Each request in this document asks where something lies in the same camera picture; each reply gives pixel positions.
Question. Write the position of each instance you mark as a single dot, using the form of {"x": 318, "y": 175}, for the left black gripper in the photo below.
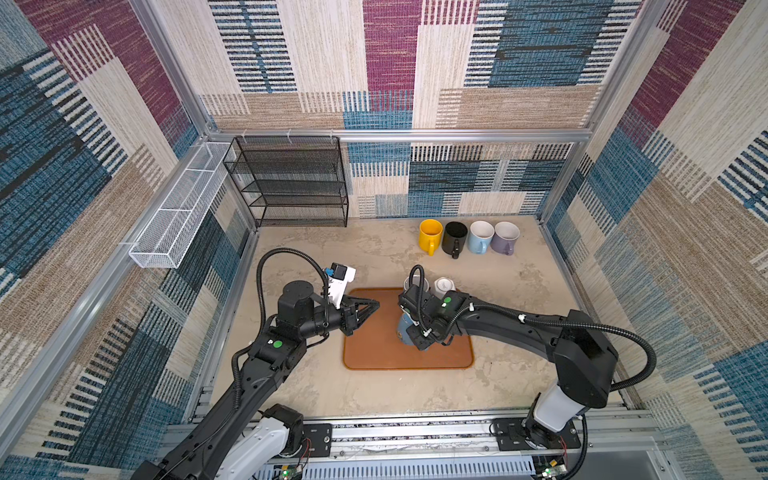
{"x": 347, "y": 315}

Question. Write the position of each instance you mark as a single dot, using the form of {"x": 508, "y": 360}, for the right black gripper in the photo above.
{"x": 421, "y": 342}

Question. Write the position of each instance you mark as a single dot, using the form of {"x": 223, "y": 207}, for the black mug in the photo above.
{"x": 454, "y": 238}

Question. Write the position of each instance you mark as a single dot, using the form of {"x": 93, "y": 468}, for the yellow mug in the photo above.
{"x": 430, "y": 236}

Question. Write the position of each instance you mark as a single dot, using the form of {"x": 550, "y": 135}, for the light blue mug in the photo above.
{"x": 480, "y": 236}

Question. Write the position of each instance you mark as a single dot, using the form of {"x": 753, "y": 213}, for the lavender mug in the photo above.
{"x": 505, "y": 237}

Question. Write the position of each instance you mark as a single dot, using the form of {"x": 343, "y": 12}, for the teal blue mug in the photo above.
{"x": 404, "y": 324}

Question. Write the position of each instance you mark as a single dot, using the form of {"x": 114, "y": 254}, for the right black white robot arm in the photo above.
{"x": 584, "y": 358}

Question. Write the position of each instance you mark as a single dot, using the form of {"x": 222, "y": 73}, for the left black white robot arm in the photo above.
{"x": 219, "y": 447}

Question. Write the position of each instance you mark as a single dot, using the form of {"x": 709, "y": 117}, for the white mug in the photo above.
{"x": 441, "y": 286}

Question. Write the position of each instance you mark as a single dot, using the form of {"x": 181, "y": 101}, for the grey mug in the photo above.
{"x": 417, "y": 281}

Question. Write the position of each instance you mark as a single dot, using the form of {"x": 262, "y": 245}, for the brown rectangular tray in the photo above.
{"x": 377, "y": 345}

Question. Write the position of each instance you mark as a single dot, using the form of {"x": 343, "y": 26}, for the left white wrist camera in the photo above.
{"x": 339, "y": 276}

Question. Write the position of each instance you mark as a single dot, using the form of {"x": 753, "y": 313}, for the aluminium front rail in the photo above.
{"x": 616, "y": 444}

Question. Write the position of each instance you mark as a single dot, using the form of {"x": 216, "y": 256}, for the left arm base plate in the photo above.
{"x": 315, "y": 440}

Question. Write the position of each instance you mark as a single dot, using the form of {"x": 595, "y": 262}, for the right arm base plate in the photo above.
{"x": 514, "y": 434}

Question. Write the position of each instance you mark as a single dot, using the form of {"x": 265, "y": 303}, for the black wire shelf rack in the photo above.
{"x": 290, "y": 181}

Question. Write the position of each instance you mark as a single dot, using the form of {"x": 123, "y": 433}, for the white mesh wall basket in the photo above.
{"x": 164, "y": 242}

